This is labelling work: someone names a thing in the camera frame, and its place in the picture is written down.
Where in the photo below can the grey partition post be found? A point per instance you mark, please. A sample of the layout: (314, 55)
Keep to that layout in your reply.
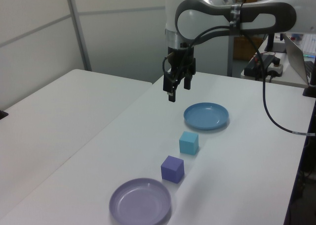
(80, 32)

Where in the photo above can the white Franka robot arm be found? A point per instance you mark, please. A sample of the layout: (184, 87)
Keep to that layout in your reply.
(192, 19)

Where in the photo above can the grey stop button box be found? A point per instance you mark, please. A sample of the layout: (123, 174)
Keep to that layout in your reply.
(277, 68)

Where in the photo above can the white side desk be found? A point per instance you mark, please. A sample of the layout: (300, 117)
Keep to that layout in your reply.
(291, 81)

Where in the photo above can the purple cube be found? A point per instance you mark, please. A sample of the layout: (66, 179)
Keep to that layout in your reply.
(171, 171)

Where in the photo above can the grey laptop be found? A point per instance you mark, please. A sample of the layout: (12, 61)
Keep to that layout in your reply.
(293, 54)

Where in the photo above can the black power strip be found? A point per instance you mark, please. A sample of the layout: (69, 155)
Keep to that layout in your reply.
(251, 68)

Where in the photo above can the cyan cube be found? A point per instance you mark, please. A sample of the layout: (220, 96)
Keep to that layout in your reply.
(188, 144)

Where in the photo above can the blue plate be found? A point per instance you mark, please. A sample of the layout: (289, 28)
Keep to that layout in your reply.
(206, 116)

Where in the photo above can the brown cardboard box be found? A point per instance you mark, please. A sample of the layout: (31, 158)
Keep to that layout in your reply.
(243, 48)

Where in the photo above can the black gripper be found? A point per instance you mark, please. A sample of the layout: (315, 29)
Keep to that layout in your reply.
(175, 55)

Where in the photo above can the purple plate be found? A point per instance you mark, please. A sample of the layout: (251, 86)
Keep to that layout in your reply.
(140, 201)

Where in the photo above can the black monitor stand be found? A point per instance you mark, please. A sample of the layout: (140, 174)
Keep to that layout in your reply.
(270, 43)

